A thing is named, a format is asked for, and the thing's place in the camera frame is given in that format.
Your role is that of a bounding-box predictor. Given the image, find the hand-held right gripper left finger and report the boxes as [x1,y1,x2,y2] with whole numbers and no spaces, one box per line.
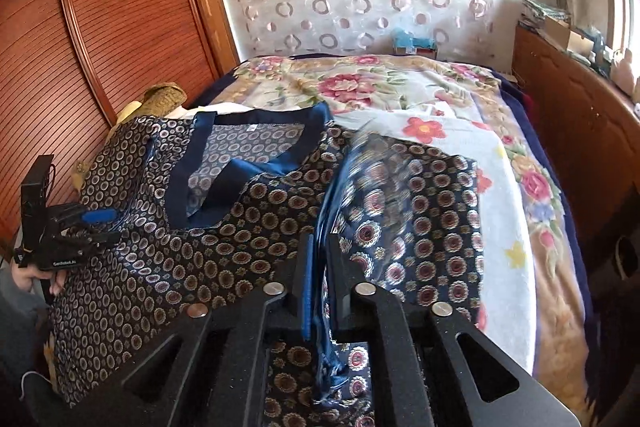
[50,233,316,427]

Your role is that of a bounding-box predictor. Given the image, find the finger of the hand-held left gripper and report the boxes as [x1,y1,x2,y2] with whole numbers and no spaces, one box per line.
[52,203,120,230]
[75,231,124,253]

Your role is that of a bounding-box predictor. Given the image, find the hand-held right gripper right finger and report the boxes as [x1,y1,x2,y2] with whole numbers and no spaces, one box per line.
[326,233,582,427]

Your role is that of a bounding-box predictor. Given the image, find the navy patterned shirt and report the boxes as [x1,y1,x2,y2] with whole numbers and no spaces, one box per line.
[47,102,483,427]

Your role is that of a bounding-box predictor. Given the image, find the person's left hand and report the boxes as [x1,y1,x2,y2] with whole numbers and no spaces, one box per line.
[12,263,69,299]

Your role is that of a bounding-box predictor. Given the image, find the cream cloth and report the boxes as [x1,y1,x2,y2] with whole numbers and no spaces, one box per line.
[117,102,251,126]

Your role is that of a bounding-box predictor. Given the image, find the yellow-brown patterned cloth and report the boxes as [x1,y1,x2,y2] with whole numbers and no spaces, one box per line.
[72,83,188,188]

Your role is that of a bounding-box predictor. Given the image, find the white floral bed sheet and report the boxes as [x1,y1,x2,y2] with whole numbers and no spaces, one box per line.
[334,107,540,373]

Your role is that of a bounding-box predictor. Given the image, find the wooden slatted headboard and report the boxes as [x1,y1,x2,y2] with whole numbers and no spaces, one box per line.
[0,0,241,253]

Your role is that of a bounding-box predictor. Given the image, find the floral bedspread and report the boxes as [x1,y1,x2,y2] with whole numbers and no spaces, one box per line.
[190,54,596,413]

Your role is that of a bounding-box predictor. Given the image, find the blue tissue pack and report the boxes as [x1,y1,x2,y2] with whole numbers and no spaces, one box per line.
[392,28,439,58]

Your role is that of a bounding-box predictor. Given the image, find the wooden cabinet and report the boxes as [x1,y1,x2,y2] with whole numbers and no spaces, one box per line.
[511,26,640,258]

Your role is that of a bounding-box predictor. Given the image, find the cardboard box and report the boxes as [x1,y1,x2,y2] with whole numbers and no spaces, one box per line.
[542,14,585,51]

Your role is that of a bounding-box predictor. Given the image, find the pile of papers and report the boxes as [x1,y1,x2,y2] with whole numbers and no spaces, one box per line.
[519,0,571,28]

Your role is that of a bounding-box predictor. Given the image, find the window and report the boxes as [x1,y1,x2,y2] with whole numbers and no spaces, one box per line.
[600,0,640,58]

